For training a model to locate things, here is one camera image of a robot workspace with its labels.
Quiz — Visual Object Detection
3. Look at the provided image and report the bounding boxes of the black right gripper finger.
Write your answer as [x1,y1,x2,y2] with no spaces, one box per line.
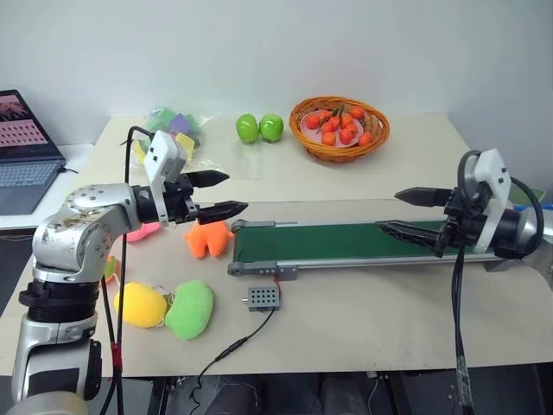
[374,220,447,253]
[394,186,454,209]

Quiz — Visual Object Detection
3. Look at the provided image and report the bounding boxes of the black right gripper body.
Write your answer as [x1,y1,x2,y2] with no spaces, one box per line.
[433,185,490,259]

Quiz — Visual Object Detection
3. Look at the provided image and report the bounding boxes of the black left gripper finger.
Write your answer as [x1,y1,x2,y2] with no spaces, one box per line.
[196,201,250,226]
[190,170,231,189]

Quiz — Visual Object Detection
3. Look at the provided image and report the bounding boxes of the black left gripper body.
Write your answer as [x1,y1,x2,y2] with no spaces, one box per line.
[162,174,200,226]

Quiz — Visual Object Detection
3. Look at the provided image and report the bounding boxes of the green conveyor belt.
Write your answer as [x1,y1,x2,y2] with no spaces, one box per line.
[227,218,512,280]

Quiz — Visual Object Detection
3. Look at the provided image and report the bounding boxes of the orange plush toy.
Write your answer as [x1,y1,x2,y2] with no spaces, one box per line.
[182,221,236,260]

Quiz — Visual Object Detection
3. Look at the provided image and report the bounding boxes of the pink plush toy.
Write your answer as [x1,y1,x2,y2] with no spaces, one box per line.
[124,222,161,244]

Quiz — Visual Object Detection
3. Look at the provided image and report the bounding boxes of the plastic bag of colourful blocks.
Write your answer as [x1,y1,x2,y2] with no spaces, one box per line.
[131,105,209,174]

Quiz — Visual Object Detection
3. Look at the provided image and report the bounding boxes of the green apple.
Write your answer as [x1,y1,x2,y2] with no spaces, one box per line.
[258,112,285,144]
[235,112,262,143]

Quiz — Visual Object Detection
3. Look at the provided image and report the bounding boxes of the green flat object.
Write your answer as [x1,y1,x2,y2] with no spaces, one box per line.
[507,183,548,207]

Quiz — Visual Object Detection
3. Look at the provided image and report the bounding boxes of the grey perforated control box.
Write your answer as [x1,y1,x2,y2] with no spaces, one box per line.
[241,284,283,314]

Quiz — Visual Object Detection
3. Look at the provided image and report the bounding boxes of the pink plate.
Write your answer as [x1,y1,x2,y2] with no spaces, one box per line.
[300,111,365,149]

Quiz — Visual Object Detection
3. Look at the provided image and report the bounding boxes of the green plush toy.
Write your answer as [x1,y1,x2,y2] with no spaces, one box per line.
[164,279,216,342]

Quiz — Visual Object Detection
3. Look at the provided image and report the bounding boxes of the orange wicker basket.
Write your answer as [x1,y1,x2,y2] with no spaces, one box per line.
[288,95,391,164]

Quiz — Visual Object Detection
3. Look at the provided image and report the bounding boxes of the yellow plush toy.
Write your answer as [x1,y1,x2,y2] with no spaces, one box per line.
[112,281,169,329]

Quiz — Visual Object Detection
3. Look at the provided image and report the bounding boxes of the dark blue laptop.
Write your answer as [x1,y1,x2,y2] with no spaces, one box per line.
[0,89,67,217]

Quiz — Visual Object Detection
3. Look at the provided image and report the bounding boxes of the dark rounded shape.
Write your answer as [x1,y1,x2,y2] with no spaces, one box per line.
[207,375,267,415]
[318,373,369,415]

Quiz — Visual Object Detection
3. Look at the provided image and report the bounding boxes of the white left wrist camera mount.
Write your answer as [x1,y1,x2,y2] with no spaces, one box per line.
[143,129,189,228]

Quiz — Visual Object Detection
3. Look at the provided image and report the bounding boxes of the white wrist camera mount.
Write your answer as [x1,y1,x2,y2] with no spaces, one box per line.
[143,129,189,228]
[468,148,513,256]

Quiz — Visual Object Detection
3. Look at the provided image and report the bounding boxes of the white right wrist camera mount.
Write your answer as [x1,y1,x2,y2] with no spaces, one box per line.
[468,148,513,256]

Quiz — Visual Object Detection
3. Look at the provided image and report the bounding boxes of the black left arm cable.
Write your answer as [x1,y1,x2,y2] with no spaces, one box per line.
[99,125,156,415]

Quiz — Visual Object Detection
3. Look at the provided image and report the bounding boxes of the black control box cable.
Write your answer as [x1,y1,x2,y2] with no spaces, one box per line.
[189,307,277,415]

